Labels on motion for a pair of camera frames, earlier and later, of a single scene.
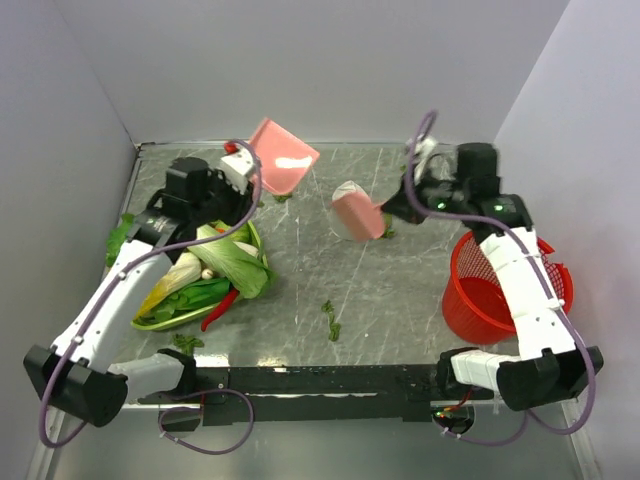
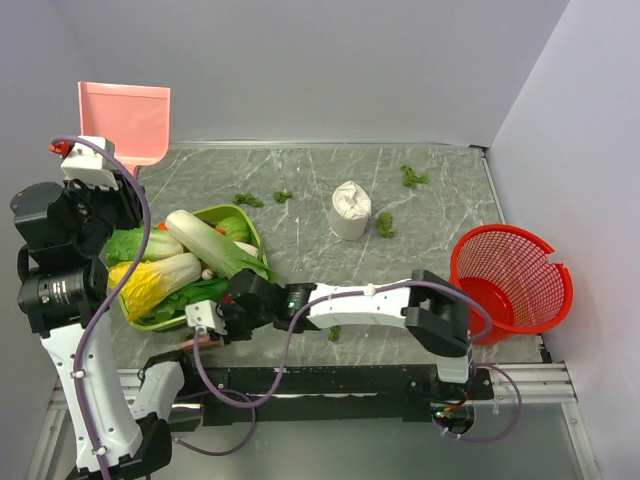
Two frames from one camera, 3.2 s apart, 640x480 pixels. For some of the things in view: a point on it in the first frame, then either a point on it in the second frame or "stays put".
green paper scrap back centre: x=282 y=198 stays put
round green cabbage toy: x=241 y=233 stays put
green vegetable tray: x=147 y=325 stays put
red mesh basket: x=477 y=308 stays put
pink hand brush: x=359 y=217 -> x=204 y=343
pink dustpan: x=284 y=161 -> x=136 y=118
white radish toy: x=248 y=249 stays put
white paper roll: x=345 y=188 stays put
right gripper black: x=402 y=205 -> x=232 y=334
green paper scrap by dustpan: x=335 y=328 stays put
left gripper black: x=242 y=202 -> x=127 y=198
